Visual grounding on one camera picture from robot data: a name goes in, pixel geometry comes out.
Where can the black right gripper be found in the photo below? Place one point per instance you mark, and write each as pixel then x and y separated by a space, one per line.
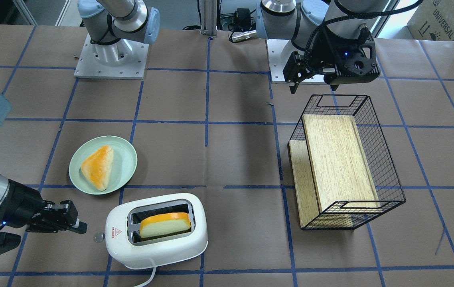
pixel 22 204

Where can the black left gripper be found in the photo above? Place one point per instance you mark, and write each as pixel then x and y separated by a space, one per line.
pixel 328 48

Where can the white toaster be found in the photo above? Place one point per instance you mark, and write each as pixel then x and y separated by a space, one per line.
pixel 124 243

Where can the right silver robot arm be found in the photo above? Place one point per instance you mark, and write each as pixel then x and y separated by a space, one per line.
pixel 111 24

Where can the bread slice in toaster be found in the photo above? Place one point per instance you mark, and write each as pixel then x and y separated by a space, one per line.
pixel 163 224

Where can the triangular bread on plate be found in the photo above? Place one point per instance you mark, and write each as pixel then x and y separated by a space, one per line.
pixel 97 167

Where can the light green plate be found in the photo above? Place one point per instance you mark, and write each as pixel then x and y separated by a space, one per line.
pixel 124 164

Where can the cardboard box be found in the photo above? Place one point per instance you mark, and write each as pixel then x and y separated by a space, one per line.
pixel 433 20

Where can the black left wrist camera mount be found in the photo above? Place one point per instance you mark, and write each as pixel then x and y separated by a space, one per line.
pixel 353 60

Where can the aluminium frame post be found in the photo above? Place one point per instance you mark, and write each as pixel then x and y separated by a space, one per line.
pixel 208 17

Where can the black wire basket shelf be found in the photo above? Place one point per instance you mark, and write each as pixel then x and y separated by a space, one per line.
pixel 343 172

